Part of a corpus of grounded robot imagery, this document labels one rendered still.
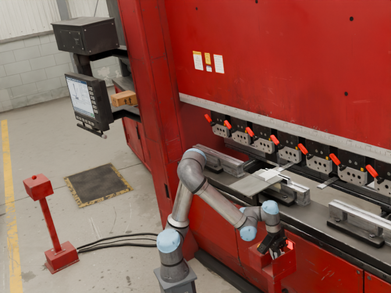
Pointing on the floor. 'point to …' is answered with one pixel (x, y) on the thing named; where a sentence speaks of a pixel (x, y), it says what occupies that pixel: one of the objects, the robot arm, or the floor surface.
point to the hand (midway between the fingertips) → (275, 261)
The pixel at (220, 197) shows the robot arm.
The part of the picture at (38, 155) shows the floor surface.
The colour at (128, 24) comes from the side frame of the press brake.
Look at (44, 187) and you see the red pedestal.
